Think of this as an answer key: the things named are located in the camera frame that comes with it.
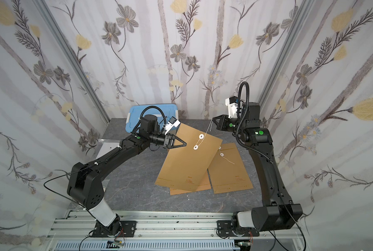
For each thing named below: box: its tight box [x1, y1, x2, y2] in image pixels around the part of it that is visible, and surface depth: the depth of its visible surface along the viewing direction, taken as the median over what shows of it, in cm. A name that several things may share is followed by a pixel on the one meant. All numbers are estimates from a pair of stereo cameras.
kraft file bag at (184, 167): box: [154, 122, 224, 192], surface depth 75 cm
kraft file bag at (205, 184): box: [169, 168, 212, 196], surface depth 87 cm
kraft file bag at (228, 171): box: [207, 142, 254, 195], surface depth 95 cm
